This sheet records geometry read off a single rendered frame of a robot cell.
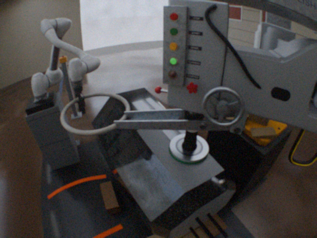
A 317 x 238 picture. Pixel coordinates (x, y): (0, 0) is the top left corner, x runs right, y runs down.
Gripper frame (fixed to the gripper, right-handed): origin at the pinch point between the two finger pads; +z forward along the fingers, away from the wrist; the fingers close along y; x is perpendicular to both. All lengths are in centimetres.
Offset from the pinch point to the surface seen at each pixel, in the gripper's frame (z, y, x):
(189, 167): -5, 93, 6
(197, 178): -6, 100, 2
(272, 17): -87, 106, 77
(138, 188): 10, 76, -13
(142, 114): -15, 55, 13
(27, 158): 93, -100, -74
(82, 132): -10.7, 38.5, -18.8
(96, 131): -10.5, 44.0, -12.4
